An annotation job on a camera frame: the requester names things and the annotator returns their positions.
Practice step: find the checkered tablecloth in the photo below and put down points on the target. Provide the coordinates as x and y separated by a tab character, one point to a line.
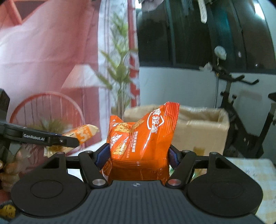
218	192

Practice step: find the beige orange snack packet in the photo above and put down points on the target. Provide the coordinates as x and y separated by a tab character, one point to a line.
72	139

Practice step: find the cardboard box with paper liner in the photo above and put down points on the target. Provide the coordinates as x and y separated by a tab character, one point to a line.
202	130

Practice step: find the dark window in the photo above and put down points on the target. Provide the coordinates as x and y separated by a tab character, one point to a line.
239	35

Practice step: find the black exercise bike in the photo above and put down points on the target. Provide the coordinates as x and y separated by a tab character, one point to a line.
250	105

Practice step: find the orange snack bag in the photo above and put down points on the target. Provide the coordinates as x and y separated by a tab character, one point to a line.
139	150

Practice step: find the person's left hand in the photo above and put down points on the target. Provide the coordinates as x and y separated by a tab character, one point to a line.
10	174

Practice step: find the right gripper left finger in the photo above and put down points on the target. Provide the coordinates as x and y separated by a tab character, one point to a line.
91	164

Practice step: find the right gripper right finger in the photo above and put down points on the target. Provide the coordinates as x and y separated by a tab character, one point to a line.
182	162

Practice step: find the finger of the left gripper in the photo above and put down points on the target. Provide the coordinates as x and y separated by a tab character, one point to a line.
21	134

